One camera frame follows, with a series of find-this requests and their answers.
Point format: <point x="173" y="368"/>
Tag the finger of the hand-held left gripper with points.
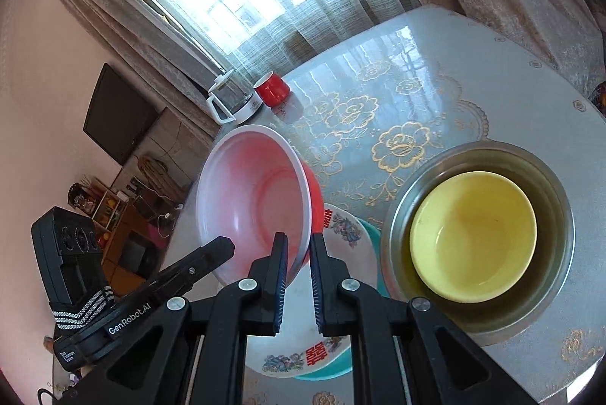
<point x="199" y="267"/>

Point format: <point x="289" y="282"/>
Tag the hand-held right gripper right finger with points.
<point x="316" y="286"/>

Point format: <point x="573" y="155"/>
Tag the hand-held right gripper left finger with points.
<point x="282" y="277"/>

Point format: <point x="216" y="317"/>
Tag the white plate red character print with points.
<point x="341" y="230"/>

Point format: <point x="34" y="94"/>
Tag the teal plate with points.
<point x="372" y="244"/>

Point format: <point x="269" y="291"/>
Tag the red plastic bowl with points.
<point x="251" y="192"/>

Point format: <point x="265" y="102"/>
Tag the stainless steel bowl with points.
<point x="402" y="215"/>

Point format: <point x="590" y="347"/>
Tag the yellow plastic bowl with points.
<point x="473" y="234"/>

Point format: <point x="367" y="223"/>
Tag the pink bag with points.
<point x="156" y="238"/>

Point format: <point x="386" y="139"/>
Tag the wooden cabinet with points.
<point x="128" y="234"/>

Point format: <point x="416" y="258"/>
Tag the black television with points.
<point x="118" y="116"/>

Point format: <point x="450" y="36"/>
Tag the white electric kettle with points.
<point x="236" y="102"/>

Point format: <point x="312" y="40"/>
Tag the red mug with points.
<point x="272" y="91"/>

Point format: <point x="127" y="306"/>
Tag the grey gold floral tablecloth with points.
<point x="426" y="78"/>

